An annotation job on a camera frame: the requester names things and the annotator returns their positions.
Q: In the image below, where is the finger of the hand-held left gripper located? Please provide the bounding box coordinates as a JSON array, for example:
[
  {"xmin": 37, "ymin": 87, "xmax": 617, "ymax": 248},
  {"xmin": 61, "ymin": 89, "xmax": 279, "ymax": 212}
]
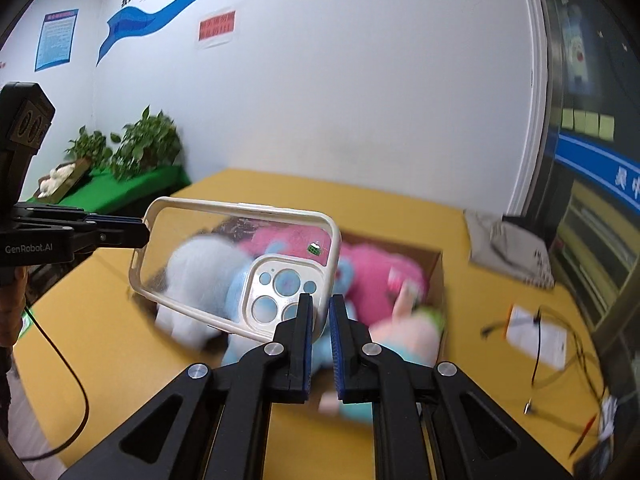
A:
[{"xmin": 70, "ymin": 212, "xmax": 151, "ymax": 250}]

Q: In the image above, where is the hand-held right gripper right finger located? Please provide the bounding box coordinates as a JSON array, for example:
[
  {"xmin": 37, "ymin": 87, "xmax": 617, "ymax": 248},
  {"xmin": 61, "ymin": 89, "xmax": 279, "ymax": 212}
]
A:
[{"xmin": 328, "ymin": 294, "xmax": 576, "ymax": 480}]

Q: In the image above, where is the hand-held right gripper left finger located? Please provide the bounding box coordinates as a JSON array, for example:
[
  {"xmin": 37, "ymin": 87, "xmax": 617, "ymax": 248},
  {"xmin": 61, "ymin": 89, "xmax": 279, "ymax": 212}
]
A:
[{"xmin": 60, "ymin": 294, "xmax": 316, "ymax": 480}]

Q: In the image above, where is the light blue plush toy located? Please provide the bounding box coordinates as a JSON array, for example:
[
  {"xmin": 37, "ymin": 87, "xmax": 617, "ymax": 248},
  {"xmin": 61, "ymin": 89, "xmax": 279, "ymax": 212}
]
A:
[{"xmin": 220, "ymin": 242, "xmax": 361, "ymax": 376}]

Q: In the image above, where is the clear phone case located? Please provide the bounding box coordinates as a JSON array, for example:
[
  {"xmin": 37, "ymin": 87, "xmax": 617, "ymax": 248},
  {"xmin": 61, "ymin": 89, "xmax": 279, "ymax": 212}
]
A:
[{"xmin": 128, "ymin": 196, "xmax": 342, "ymax": 343}]

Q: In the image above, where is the pink plush bear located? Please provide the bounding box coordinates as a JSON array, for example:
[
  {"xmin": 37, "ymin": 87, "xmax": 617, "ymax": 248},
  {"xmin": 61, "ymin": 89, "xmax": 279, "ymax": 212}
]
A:
[{"xmin": 240, "ymin": 225, "xmax": 431, "ymax": 326}]

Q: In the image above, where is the white plush toy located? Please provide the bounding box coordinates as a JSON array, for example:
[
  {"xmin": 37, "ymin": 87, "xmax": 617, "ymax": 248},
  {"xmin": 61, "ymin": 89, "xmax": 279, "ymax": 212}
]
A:
[{"xmin": 155, "ymin": 237, "xmax": 251, "ymax": 348}]

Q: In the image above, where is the cardboard box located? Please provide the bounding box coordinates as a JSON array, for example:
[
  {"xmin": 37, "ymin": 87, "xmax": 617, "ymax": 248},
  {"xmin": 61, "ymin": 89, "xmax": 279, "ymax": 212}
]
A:
[{"xmin": 132, "ymin": 220, "xmax": 446, "ymax": 411}]

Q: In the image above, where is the person's left forearm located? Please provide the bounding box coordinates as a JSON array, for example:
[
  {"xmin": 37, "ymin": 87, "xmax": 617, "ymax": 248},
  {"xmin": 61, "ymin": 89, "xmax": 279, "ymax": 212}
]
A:
[{"xmin": 0, "ymin": 266, "xmax": 30, "ymax": 411}]

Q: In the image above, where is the wooden crate with white items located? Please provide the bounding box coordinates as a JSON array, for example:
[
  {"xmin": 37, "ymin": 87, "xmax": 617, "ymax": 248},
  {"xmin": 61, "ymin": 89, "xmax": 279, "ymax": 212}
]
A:
[{"xmin": 34, "ymin": 157, "xmax": 93, "ymax": 201}]

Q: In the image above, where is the green table cloth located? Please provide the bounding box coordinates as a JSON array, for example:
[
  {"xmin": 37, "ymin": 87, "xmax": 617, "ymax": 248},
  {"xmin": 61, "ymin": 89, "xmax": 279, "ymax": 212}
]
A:
[{"xmin": 32, "ymin": 165, "xmax": 193, "ymax": 221}]

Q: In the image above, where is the small potted green plant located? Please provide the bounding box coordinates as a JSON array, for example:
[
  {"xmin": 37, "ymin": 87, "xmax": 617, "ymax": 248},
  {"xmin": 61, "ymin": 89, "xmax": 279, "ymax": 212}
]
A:
[{"xmin": 65, "ymin": 126, "xmax": 115, "ymax": 171}]

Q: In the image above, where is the large potted green plant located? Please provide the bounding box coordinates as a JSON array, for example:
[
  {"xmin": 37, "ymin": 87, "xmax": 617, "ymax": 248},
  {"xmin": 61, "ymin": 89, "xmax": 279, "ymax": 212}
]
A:
[{"xmin": 109, "ymin": 105, "xmax": 183, "ymax": 181}]

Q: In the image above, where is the white paper sheet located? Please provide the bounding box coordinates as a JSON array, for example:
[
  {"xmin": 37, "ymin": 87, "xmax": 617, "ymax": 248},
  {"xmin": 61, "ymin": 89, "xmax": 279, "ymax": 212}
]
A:
[{"xmin": 505, "ymin": 304, "xmax": 568, "ymax": 370}]

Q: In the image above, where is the red pen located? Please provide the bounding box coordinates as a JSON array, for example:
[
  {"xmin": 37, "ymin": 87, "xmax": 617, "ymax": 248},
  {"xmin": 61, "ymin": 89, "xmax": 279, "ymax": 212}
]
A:
[{"xmin": 570, "ymin": 412, "xmax": 598, "ymax": 458}]

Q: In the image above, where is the white paper scrap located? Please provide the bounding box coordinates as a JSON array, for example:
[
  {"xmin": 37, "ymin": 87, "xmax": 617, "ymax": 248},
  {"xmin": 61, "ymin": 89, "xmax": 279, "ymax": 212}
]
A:
[{"xmin": 597, "ymin": 395, "xmax": 618, "ymax": 441}]

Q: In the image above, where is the glass door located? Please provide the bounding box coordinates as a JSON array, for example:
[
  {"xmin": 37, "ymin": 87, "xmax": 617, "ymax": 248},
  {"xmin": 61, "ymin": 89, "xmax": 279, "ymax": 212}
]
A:
[{"xmin": 510, "ymin": 0, "xmax": 640, "ymax": 411}]

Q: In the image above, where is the cartoon door poster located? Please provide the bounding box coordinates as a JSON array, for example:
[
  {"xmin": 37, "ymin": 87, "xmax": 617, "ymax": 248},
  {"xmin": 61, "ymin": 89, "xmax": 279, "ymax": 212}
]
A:
[{"xmin": 562, "ymin": 7, "xmax": 593, "ymax": 83}]

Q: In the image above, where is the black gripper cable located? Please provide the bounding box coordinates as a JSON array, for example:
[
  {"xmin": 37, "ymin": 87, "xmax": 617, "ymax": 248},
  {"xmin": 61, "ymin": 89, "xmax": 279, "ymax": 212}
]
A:
[{"xmin": 20, "ymin": 305, "xmax": 90, "ymax": 461}]

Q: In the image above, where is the black cable with plug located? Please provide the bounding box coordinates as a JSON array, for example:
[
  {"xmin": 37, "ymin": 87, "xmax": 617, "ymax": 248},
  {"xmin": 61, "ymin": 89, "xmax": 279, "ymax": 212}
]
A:
[
  {"xmin": 523, "ymin": 310, "xmax": 547, "ymax": 416},
  {"xmin": 481, "ymin": 307, "xmax": 606, "ymax": 391}
]

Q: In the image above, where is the blue wall poster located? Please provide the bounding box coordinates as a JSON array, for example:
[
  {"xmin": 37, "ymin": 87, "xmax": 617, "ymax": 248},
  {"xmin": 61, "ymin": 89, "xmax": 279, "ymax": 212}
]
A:
[{"xmin": 34, "ymin": 8, "xmax": 80, "ymax": 72}]

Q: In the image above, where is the blue wave wall decal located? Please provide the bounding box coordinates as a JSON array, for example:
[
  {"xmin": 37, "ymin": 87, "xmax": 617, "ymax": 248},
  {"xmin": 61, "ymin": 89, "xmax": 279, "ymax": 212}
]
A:
[{"xmin": 96, "ymin": 0, "xmax": 473, "ymax": 66}]

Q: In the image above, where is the red wall notice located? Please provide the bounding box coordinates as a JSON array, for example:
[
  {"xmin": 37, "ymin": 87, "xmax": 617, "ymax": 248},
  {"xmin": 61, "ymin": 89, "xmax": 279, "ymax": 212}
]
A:
[{"xmin": 194, "ymin": 8, "xmax": 238, "ymax": 50}]

